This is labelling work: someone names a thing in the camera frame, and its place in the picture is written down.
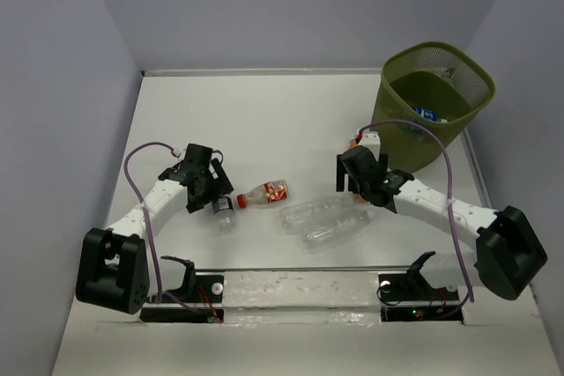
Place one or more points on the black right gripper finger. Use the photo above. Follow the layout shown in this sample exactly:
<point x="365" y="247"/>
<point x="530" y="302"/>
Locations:
<point x="342" y="177"/>
<point x="382" y="164"/>

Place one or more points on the blue label bottle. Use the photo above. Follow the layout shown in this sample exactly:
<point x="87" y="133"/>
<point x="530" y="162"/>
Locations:
<point x="429" y="115"/>

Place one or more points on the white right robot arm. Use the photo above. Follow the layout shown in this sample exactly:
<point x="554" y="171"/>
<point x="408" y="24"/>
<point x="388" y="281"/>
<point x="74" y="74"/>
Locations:
<point x="506" y="252"/>

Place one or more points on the green mesh waste bin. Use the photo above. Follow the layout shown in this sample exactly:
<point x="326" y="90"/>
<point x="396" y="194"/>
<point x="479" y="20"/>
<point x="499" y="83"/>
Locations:
<point x="432" y="75"/>

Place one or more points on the red cap red label bottle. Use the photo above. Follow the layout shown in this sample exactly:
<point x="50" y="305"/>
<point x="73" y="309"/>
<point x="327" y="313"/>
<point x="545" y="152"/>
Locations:
<point x="264" y="194"/>

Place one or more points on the clear bottle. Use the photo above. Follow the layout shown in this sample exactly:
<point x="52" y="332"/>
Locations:
<point x="332" y="230"/>
<point x="302" y="214"/>

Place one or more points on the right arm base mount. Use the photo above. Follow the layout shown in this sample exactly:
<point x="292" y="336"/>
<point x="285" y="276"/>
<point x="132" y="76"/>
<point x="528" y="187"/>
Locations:
<point x="408" y="297"/>

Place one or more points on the small black cap bottle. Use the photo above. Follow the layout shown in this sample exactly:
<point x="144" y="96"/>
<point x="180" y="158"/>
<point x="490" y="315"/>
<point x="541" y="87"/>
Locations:
<point x="223" y="213"/>

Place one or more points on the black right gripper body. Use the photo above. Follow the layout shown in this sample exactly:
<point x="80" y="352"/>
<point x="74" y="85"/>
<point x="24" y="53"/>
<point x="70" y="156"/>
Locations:
<point x="360" y="188"/>

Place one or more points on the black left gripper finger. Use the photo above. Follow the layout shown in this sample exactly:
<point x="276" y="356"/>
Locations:
<point x="221" y="185"/>
<point x="195" y="199"/>

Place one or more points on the orange juice bottle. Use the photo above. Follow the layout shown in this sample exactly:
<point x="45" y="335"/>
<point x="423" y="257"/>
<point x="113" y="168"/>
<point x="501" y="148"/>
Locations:
<point x="355" y="196"/>

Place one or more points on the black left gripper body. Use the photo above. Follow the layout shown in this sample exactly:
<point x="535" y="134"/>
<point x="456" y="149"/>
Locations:
<point x="209" y="186"/>

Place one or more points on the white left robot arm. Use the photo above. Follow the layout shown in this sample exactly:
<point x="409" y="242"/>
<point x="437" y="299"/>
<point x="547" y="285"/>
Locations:
<point x="119" y="267"/>

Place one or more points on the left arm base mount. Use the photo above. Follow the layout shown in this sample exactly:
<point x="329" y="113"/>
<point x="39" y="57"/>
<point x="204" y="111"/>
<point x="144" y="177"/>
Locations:
<point x="198" y="299"/>

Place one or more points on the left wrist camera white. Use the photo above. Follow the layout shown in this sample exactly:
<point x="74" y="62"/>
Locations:
<point x="178" y="153"/>

